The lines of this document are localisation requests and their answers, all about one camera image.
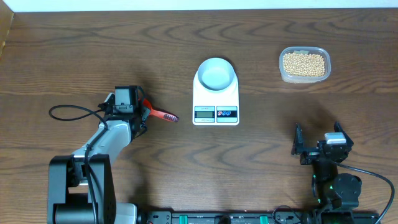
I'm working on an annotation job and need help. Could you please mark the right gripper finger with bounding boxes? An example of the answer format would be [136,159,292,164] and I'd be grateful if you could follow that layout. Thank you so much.
[333,121,354,146]
[291,123,303,155]

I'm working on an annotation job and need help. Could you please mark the red plastic measuring scoop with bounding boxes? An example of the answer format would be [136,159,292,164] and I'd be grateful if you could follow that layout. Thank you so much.
[140,99,179,123]

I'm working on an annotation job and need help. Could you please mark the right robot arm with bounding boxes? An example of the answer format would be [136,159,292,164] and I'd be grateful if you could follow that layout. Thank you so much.
[292,123,362,224]

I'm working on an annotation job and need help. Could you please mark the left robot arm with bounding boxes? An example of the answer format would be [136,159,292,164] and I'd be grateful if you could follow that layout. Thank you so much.
[47,86,147,224]

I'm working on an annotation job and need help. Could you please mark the white digital kitchen scale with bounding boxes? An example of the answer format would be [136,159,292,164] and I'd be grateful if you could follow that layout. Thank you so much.
[192,72,240,126]

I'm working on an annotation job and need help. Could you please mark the pale grey round bowl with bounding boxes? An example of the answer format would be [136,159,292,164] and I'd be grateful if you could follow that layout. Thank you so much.
[197,57,236,91]

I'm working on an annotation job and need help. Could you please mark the soybeans in container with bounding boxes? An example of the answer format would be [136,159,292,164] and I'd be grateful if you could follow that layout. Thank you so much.
[282,53,325,77]

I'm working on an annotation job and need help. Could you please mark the clear plastic container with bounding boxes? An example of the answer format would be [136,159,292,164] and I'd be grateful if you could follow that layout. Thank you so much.
[279,47,331,84]

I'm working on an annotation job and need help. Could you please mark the black right camera cable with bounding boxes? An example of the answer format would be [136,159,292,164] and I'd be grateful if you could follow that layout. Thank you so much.
[335,162,396,224]

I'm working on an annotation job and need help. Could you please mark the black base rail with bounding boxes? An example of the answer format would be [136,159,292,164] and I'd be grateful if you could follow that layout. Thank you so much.
[136,209,379,224]

